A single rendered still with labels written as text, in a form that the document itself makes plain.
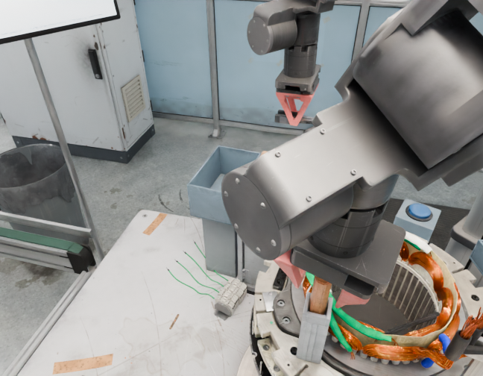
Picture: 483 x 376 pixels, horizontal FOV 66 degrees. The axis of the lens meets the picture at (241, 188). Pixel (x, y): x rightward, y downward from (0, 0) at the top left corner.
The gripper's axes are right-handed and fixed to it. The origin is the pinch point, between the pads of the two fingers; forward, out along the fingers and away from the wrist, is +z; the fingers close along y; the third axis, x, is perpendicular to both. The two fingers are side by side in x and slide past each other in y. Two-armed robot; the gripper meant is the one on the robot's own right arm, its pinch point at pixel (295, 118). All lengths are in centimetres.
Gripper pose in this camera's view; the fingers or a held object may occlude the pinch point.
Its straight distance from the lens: 75.2
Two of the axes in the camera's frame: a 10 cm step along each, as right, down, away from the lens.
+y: -3.3, 5.8, -7.5
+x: 9.5, 1.8, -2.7
